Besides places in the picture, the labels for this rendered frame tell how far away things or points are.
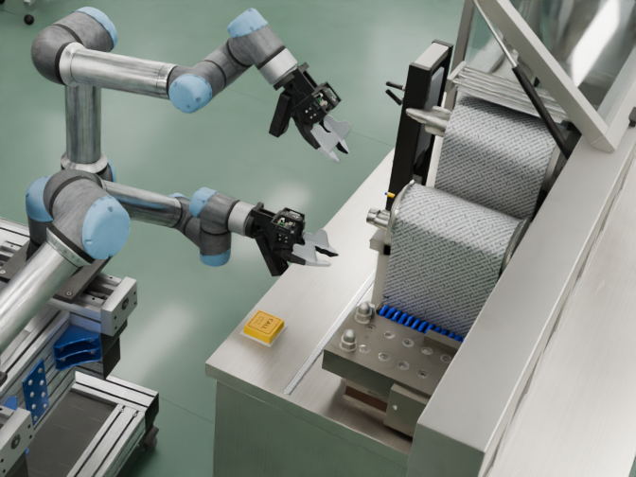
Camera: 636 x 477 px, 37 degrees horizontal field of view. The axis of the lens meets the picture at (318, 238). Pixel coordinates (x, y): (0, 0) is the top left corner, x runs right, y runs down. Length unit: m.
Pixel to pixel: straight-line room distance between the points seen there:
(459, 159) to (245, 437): 0.80
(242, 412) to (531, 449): 0.97
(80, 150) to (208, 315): 1.31
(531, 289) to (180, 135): 3.40
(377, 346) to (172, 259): 1.88
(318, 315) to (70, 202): 0.67
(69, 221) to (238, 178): 2.36
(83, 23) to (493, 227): 1.02
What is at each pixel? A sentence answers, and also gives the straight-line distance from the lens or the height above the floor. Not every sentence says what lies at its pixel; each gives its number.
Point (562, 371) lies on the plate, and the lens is 1.50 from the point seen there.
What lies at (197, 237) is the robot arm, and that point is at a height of 1.02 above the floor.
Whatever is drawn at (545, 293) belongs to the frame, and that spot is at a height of 1.65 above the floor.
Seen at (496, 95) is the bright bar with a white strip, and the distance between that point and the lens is 2.13.
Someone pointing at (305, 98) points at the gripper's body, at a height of 1.45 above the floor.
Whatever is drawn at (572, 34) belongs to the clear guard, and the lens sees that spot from 1.72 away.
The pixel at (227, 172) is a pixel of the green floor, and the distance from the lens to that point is 4.30.
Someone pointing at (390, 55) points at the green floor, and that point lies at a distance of 5.41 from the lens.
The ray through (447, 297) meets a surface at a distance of 2.06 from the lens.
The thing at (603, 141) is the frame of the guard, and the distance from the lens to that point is 1.60.
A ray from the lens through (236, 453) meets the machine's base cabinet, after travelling 2.32.
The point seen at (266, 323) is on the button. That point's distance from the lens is 2.22.
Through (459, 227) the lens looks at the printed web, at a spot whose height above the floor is 1.29.
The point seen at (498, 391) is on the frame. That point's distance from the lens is 1.13.
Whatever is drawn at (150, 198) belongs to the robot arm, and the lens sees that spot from 2.24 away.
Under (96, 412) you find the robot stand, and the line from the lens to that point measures 2.99.
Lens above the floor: 2.46
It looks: 38 degrees down
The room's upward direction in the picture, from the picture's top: 7 degrees clockwise
